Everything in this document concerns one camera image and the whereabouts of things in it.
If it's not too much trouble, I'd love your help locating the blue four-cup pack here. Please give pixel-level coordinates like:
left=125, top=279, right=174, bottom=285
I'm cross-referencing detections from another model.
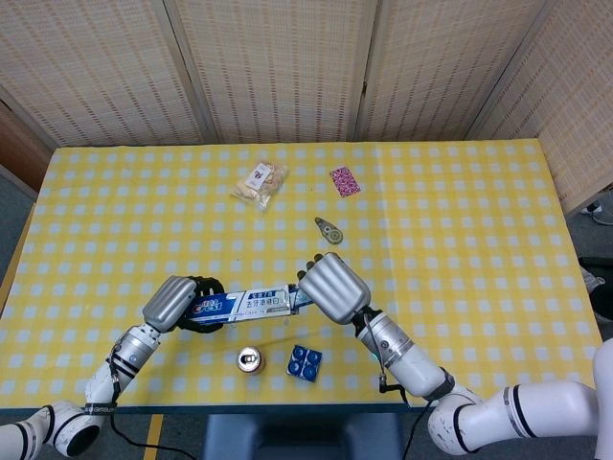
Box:
left=285, top=344, right=324, bottom=382

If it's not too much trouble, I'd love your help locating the woven folding screen panel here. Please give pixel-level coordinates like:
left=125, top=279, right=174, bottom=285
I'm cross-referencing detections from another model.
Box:
left=353, top=0, right=547, bottom=143
left=162, top=0, right=384, bottom=145
left=0, top=0, right=215, bottom=148
left=466, top=0, right=613, bottom=215

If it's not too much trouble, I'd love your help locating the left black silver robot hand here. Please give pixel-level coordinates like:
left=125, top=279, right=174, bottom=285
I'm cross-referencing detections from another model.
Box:
left=142, top=274, right=226, bottom=335

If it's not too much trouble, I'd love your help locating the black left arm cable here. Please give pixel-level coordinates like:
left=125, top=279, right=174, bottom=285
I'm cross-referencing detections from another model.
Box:
left=107, top=342, right=205, bottom=456

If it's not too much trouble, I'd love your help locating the red drink can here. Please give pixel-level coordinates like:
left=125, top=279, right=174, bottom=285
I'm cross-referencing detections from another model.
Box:
left=236, top=345, right=266, bottom=376

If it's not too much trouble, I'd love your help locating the brown wooden board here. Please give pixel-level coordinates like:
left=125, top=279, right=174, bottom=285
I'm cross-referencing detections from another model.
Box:
left=0, top=103, right=54, bottom=193

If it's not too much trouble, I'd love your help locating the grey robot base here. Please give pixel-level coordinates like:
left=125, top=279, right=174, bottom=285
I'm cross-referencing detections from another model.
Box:
left=203, top=411, right=403, bottom=460

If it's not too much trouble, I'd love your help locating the grey correction tape dispenser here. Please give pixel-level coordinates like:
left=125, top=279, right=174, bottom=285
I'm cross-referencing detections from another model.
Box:
left=313, top=216, right=344, bottom=246

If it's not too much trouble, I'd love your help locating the white sneaker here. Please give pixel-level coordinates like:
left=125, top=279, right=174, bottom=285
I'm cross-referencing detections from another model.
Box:
left=580, top=265, right=605, bottom=294

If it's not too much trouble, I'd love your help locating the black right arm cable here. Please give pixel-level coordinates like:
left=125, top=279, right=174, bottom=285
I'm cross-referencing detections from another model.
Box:
left=361, top=310, right=432, bottom=460

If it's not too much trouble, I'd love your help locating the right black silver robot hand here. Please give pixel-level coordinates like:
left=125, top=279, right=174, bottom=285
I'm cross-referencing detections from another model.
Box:
left=295, top=252, right=373, bottom=326

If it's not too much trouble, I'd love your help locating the white black shoe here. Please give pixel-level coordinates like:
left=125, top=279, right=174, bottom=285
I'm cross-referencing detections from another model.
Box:
left=580, top=200, right=613, bottom=226

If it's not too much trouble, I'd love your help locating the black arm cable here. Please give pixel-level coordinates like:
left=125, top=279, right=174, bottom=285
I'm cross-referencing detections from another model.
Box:
left=361, top=310, right=432, bottom=460
left=107, top=342, right=205, bottom=456

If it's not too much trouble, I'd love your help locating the black trouser leg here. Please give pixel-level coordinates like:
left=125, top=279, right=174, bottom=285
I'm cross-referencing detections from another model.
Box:
left=579, top=257, right=613, bottom=323

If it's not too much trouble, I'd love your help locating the blue white toothpaste box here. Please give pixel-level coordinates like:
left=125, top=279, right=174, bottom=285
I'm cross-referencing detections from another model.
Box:
left=189, top=283, right=301, bottom=323

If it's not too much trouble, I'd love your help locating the pink patterned card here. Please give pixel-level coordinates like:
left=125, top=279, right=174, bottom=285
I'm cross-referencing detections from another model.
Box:
left=329, top=166, right=362, bottom=198

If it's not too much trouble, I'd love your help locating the clear snack bag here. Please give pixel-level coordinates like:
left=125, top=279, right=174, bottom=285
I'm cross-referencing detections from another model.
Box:
left=229, top=161, right=291, bottom=213

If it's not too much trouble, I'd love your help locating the yellow floor tape strip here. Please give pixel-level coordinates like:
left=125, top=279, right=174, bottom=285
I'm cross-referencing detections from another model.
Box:
left=143, top=414, right=165, bottom=460

